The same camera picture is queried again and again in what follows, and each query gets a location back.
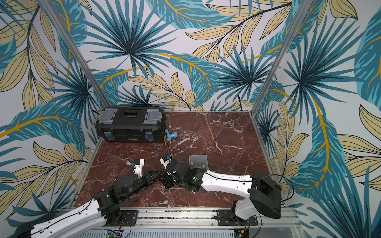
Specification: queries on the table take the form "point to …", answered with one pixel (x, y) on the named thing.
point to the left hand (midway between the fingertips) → (162, 174)
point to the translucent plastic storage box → (198, 161)
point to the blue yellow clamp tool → (169, 136)
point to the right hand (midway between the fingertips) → (160, 178)
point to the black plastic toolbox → (132, 124)
